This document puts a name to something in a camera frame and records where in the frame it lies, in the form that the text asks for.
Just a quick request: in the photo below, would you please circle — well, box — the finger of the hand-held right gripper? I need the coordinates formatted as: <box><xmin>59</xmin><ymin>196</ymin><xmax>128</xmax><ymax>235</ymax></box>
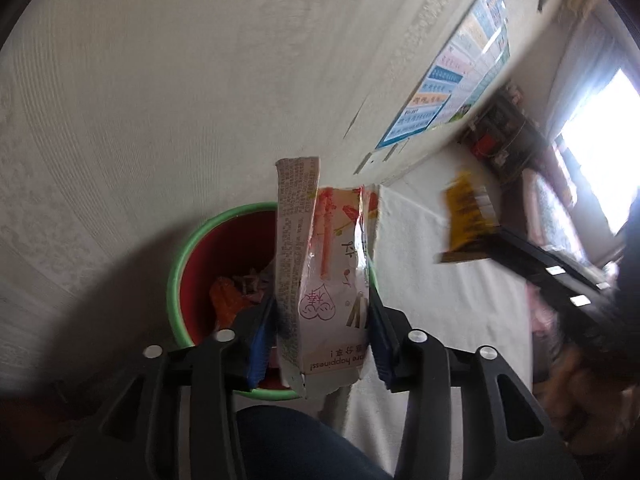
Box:
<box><xmin>492</xmin><ymin>227</ymin><xmax>621</xmax><ymax>321</ymax></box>

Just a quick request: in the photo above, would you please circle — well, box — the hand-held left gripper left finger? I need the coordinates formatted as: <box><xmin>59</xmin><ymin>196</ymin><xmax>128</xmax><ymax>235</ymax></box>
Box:
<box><xmin>57</xmin><ymin>295</ymin><xmax>278</xmax><ymax>480</ymax></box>

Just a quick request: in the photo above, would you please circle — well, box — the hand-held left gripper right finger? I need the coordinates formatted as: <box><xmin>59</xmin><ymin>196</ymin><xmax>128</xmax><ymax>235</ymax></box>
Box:
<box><xmin>367</xmin><ymin>285</ymin><xmax>583</xmax><ymax>480</ymax></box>

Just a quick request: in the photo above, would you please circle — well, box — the orange snack wrapper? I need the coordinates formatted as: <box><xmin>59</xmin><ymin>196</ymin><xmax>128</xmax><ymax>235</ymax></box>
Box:
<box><xmin>207</xmin><ymin>277</ymin><xmax>251</xmax><ymax>333</ymax></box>

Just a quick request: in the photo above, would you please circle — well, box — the yellow white carton box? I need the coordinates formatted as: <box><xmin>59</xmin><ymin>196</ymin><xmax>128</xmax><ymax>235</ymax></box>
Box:
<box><xmin>437</xmin><ymin>170</ymin><xmax>501</xmax><ymax>265</ymax></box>

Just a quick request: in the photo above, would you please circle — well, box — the white snack packet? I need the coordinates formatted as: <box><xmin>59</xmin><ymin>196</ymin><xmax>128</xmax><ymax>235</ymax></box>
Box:
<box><xmin>275</xmin><ymin>156</ymin><xmax>381</xmax><ymax>401</ymax></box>

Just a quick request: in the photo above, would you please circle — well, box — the green red plastic basin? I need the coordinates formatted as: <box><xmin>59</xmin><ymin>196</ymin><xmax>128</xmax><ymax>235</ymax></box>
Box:
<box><xmin>166</xmin><ymin>202</ymin><xmax>381</xmax><ymax>402</ymax></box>

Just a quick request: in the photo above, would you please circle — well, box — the pink blanket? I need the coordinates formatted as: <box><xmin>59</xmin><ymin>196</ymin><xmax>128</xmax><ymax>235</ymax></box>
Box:
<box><xmin>527</xmin><ymin>285</ymin><xmax>561</xmax><ymax>346</ymax></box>

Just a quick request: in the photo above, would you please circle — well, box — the plaid patchwork quilt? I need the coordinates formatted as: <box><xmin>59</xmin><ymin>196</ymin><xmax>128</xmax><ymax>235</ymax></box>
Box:
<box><xmin>522</xmin><ymin>167</ymin><xmax>601</xmax><ymax>266</ymax></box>

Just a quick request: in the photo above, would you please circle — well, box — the white towel table cover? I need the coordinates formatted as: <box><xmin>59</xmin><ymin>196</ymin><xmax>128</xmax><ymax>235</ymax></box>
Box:
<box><xmin>320</xmin><ymin>150</ymin><xmax>536</xmax><ymax>461</ymax></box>

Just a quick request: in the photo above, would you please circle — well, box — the person's left leg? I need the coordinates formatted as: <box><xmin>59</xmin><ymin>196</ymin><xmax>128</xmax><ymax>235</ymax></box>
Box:
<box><xmin>235</xmin><ymin>405</ymin><xmax>396</xmax><ymax>480</ymax></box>

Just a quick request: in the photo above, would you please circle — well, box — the wooden chair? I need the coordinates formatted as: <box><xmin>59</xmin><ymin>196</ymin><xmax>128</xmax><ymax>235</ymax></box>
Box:
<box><xmin>537</xmin><ymin>345</ymin><xmax>640</xmax><ymax>456</ymax></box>

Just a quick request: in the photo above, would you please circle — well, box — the dark metal shelf rack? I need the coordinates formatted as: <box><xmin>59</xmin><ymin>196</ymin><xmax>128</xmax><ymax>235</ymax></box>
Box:
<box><xmin>460</xmin><ymin>80</ymin><xmax>551</xmax><ymax>186</ymax></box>

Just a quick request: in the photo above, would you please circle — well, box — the bright window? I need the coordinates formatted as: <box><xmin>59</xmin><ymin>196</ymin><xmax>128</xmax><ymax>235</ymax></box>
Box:
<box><xmin>555</xmin><ymin>67</ymin><xmax>640</xmax><ymax>236</ymax></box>

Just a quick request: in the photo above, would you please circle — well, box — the light curtain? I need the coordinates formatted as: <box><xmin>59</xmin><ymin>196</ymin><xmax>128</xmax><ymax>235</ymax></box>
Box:
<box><xmin>542</xmin><ymin>10</ymin><xmax>621</xmax><ymax>141</ymax></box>

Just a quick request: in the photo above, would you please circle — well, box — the blue green wall poster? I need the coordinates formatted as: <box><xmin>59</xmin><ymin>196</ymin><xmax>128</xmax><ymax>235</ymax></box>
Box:
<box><xmin>450</xmin><ymin>87</ymin><xmax>481</xmax><ymax>123</ymax></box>

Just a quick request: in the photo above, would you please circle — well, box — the blue letter wall poster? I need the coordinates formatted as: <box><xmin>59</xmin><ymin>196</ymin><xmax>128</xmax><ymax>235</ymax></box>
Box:
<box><xmin>375</xmin><ymin>0</ymin><xmax>503</xmax><ymax>151</ymax></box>

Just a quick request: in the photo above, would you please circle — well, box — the white chart wall poster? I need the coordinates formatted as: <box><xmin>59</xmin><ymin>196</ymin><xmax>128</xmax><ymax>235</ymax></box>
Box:
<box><xmin>442</xmin><ymin>35</ymin><xmax>511</xmax><ymax>123</ymax></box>

